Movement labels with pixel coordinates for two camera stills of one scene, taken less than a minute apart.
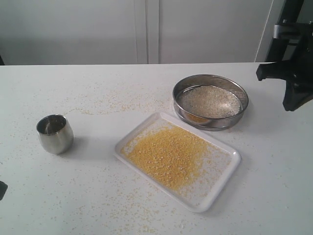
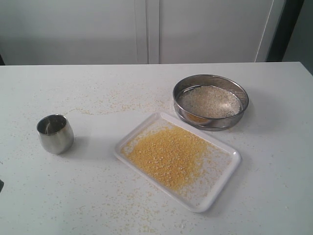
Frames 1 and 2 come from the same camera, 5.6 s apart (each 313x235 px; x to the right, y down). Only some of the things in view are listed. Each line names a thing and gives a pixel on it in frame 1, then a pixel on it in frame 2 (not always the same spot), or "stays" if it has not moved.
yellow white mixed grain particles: [210, 101] stays
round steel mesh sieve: [210, 102] stays
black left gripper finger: [3, 188] → [1, 185]
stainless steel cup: [55, 133] stays
